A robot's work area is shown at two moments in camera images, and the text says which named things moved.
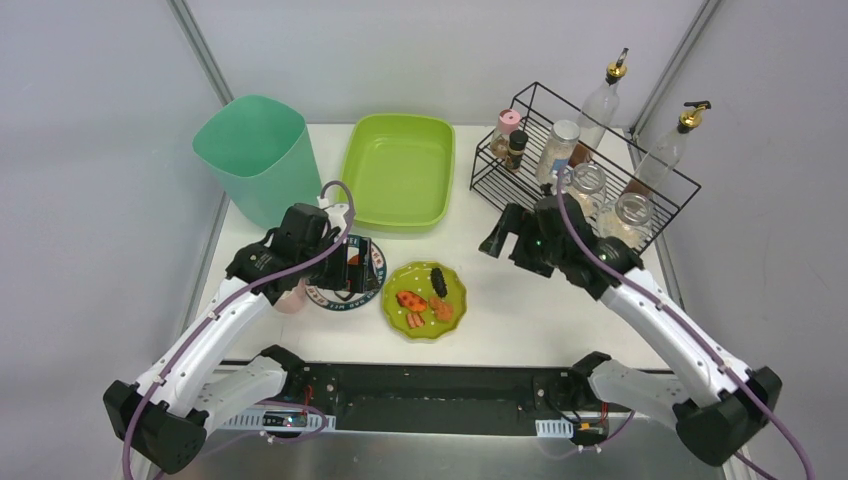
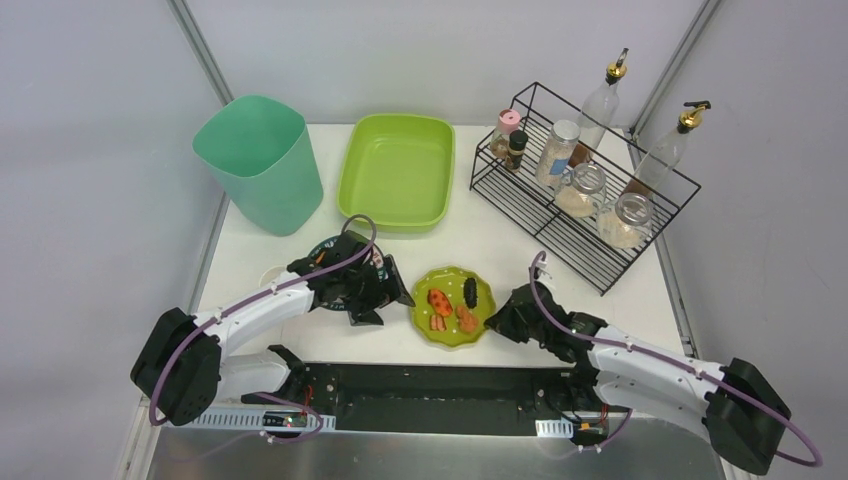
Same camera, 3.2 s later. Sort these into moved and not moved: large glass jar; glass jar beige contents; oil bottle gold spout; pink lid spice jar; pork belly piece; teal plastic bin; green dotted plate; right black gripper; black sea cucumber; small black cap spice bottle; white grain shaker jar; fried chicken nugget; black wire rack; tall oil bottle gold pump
Moved: fried chicken nugget; right black gripper; green dotted plate; black sea cucumber; pork belly piece
Not moved: oil bottle gold spout; tall oil bottle gold pump; glass jar beige contents; white grain shaker jar; large glass jar; small black cap spice bottle; black wire rack; pink lid spice jar; teal plastic bin
